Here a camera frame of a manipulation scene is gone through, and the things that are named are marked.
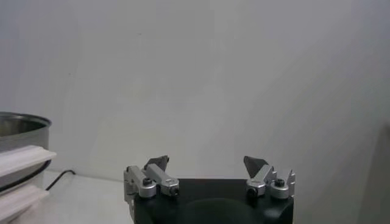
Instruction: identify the black cooker power cable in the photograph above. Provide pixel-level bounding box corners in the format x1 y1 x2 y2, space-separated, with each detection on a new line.
45 169 76 191

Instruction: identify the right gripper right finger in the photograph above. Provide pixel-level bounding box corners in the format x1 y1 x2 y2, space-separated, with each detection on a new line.
243 155 297 200

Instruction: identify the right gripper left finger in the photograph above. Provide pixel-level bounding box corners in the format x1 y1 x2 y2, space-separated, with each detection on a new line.
123 155 180 202

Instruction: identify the cream electric cooker base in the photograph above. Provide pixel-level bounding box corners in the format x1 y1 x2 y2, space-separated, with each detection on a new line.
0 159 51 224

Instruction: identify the stainless steel steamer basket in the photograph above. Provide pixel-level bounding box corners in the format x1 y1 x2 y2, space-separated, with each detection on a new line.
0 111 58 191

